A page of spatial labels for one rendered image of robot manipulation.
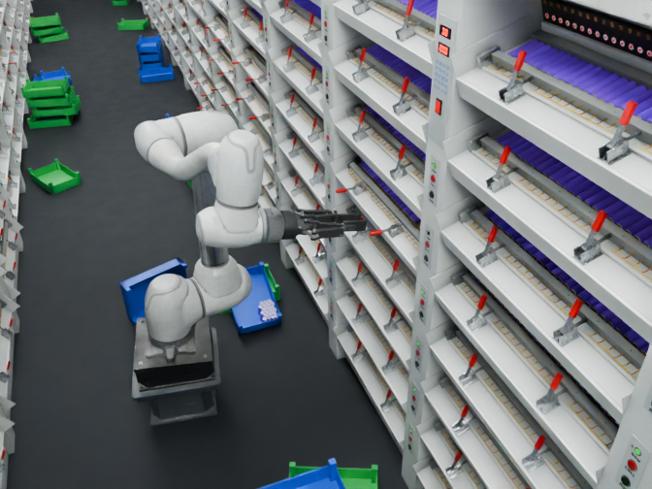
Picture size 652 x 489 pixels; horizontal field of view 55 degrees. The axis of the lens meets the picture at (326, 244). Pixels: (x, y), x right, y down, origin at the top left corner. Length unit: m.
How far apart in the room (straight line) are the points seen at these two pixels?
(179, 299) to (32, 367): 0.95
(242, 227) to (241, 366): 1.27
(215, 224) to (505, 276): 0.67
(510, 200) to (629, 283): 0.30
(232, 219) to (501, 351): 0.69
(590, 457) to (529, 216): 0.47
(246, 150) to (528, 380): 0.80
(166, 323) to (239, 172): 0.94
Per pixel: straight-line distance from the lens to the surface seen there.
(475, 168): 1.38
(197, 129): 2.00
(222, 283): 2.26
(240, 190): 1.46
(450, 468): 1.93
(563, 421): 1.37
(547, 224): 1.22
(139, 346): 2.41
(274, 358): 2.71
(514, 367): 1.45
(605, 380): 1.21
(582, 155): 1.07
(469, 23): 1.34
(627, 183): 1.02
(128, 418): 2.61
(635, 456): 1.18
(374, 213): 1.92
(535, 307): 1.31
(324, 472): 1.89
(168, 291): 2.20
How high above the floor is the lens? 1.89
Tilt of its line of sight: 34 degrees down
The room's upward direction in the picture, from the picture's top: 1 degrees counter-clockwise
